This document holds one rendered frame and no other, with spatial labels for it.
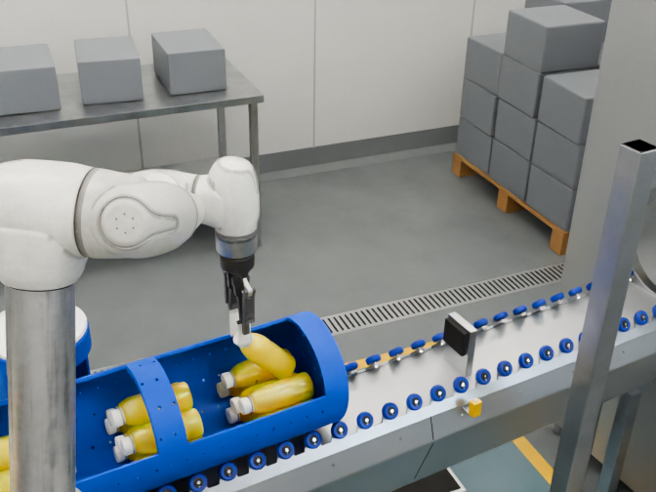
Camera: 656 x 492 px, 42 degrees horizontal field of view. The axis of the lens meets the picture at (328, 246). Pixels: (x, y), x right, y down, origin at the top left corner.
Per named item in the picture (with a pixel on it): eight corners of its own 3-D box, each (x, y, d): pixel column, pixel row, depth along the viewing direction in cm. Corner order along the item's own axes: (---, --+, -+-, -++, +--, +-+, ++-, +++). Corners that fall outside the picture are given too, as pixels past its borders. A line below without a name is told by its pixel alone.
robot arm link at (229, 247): (246, 214, 185) (247, 237, 188) (207, 223, 181) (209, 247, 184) (264, 231, 178) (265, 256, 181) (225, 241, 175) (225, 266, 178)
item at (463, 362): (471, 375, 235) (477, 330, 227) (460, 380, 234) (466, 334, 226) (450, 355, 243) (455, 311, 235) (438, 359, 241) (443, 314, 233)
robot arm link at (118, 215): (203, 177, 129) (117, 167, 130) (167, 179, 111) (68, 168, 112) (196, 261, 130) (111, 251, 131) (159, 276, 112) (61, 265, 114)
